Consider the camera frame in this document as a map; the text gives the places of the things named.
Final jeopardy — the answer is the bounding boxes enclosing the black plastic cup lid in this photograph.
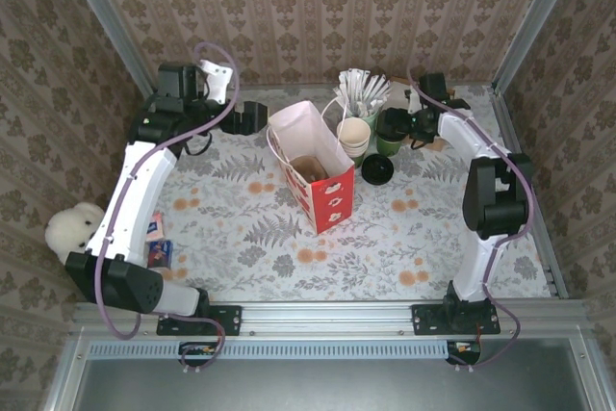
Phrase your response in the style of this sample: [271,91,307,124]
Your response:
[375,112,410,141]

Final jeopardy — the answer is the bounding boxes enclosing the green paper coffee cup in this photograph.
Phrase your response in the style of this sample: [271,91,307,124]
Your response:
[375,134,411,159]

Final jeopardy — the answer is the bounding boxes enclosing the white red printed paper bag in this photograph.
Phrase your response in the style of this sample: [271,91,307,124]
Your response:
[266,95,357,237]

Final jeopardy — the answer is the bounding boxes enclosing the white paper napkins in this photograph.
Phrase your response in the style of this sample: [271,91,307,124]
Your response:
[384,86,410,112]

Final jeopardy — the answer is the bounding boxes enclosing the stack of black cup lids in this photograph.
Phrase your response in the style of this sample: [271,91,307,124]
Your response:
[361,153,395,186]

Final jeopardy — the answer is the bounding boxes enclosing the stack of paper cups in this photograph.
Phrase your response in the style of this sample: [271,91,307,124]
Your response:
[336,116,372,169]

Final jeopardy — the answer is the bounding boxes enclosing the pink white snack packet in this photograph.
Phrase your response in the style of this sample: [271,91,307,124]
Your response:
[145,212,166,242]

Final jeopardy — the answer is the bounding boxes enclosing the blue snack packet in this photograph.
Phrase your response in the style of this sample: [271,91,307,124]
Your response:
[146,239,175,270]

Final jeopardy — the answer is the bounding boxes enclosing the floral patterned table cover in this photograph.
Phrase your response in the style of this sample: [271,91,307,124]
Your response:
[103,85,554,304]

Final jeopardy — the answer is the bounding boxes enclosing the white teddy bear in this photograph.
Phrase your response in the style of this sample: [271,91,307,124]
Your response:
[44,202,107,266]

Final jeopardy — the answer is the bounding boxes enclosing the grey metal panel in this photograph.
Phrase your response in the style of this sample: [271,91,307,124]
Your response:
[42,328,616,411]

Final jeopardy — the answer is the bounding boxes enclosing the aluminium side rail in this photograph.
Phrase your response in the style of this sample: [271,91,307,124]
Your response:
[490,86,570,299]
[139,88,159,116]

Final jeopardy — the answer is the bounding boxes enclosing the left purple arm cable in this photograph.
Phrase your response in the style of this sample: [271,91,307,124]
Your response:
[95,42,241,373]

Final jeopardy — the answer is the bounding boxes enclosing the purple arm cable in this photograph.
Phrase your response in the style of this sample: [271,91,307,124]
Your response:
[95,42,241,373]
[406,66,536,373]

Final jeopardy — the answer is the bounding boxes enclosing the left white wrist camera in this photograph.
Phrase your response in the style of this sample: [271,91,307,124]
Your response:
[198,59,236,105]

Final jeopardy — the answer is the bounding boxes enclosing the aluminium frame post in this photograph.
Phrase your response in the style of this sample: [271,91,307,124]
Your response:
[57,0,160,100]
[490,0,586,94]

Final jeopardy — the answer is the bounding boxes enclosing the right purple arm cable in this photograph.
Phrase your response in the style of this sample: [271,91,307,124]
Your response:
[406,66,536,373]

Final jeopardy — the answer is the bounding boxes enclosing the aluminium front frame rail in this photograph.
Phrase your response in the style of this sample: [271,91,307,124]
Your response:
[71,299,588,335]

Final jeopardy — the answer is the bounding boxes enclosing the grey slotted cable duct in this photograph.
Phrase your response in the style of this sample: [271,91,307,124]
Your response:
[89,339,453,360]

